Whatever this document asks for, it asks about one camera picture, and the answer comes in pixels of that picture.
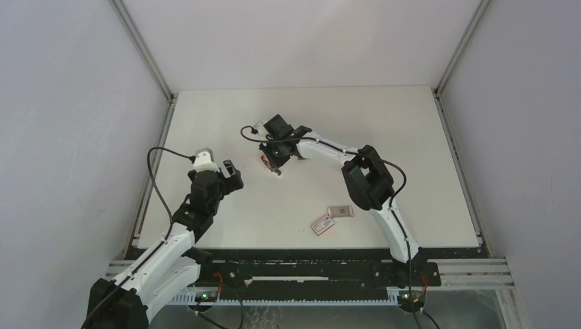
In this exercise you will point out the white slotted cable duct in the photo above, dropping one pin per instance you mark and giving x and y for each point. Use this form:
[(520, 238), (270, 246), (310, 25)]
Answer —
[(386, 297)]

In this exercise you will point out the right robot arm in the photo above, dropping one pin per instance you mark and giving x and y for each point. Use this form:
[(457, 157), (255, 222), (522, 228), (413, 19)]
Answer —
[(368, 181)]

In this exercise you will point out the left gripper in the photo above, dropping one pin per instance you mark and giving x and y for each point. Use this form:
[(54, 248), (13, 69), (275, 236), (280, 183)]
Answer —
[(231, 184)]

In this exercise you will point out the staple box tray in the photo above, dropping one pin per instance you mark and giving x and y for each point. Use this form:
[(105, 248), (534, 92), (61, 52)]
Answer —
[(340, 211)]

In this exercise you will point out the red white staple box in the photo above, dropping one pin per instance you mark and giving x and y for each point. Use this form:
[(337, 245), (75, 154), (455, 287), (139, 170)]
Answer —
[(322, 225)]

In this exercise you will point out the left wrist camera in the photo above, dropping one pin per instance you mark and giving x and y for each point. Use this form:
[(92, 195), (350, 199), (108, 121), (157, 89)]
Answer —
[(204, 161)]

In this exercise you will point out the circuit board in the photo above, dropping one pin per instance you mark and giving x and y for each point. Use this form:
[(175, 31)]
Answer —
[(206, 297), (417, 299)]

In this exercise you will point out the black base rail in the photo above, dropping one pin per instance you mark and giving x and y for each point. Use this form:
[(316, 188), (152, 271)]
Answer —
[(329, 274)]

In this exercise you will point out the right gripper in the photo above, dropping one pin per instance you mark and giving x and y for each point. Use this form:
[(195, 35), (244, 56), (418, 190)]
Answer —
[(277, 162)]

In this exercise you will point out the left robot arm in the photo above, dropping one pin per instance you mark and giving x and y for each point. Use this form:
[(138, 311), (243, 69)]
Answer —
[(134, 297)]

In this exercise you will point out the left circuit board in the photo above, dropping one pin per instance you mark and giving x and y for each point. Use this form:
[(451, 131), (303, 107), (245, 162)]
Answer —
[(206, 297)]

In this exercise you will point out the right circuit board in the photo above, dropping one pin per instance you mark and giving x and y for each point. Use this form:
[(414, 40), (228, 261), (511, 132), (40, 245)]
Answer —
[(417, 299)]

